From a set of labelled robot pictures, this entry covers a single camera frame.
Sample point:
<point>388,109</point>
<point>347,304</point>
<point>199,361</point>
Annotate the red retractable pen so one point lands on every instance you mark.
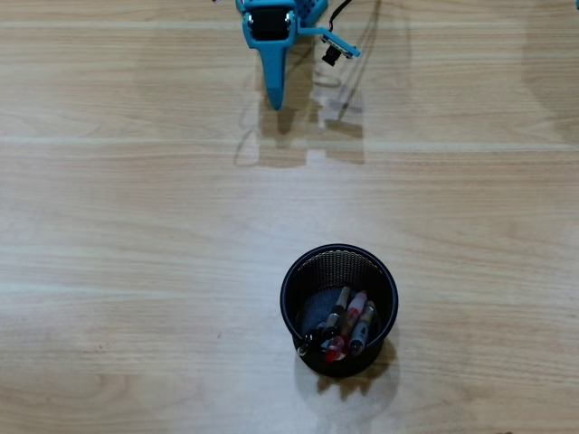
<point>355,307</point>

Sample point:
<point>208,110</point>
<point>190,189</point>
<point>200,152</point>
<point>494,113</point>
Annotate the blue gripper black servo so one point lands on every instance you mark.
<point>271,47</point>

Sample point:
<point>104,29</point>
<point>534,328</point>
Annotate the wrist camera on blue mount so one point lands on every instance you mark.
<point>341,46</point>

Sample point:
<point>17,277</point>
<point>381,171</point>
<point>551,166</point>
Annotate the black mesh pen holder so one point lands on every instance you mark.
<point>312,364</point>

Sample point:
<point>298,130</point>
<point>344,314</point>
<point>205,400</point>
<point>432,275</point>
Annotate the black retractable gel pen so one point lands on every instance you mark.
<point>310,337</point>

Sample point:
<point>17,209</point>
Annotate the clear capped black gel pen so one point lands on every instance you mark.
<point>335,316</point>

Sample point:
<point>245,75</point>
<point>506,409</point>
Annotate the gray grip clear pen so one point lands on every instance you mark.
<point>362,332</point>

